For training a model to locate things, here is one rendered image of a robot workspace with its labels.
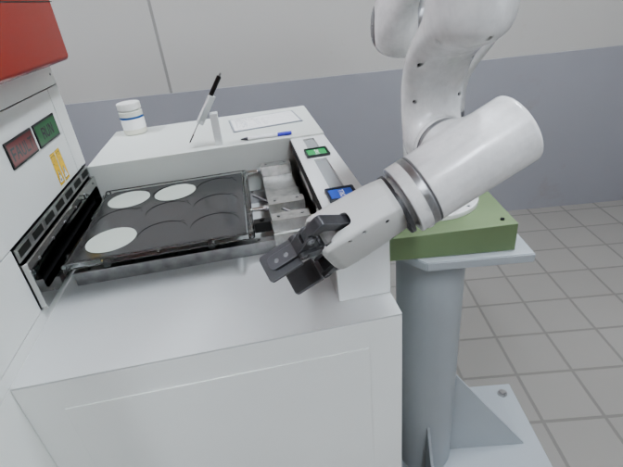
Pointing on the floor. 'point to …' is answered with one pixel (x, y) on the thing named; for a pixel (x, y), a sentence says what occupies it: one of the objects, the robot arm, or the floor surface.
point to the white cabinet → (236, 406)
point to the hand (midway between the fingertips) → (286, 274)
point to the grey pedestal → (448, 360)
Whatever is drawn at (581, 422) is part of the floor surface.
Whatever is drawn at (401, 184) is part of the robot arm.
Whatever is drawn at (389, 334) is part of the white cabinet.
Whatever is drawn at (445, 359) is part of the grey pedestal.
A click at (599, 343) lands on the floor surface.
